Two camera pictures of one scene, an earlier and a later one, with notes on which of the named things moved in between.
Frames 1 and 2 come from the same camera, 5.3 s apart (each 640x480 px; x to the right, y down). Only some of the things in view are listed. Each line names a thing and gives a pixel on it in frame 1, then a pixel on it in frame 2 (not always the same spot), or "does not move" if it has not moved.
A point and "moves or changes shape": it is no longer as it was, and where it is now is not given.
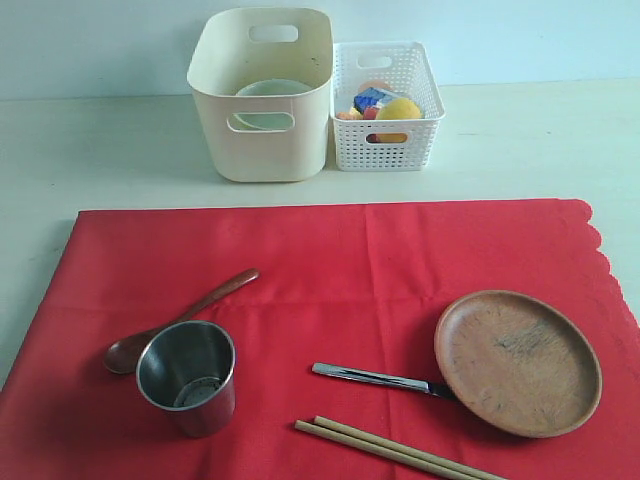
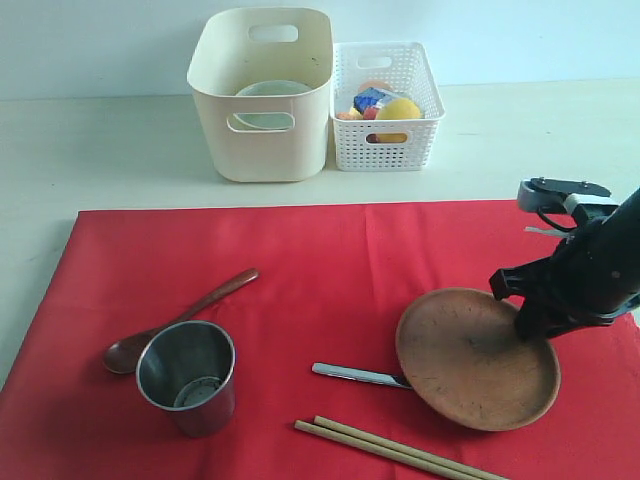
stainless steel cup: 188,368 does not move
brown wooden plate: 518,363 moves or changes shape
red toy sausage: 370,113 does not move
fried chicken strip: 346,116 does not move
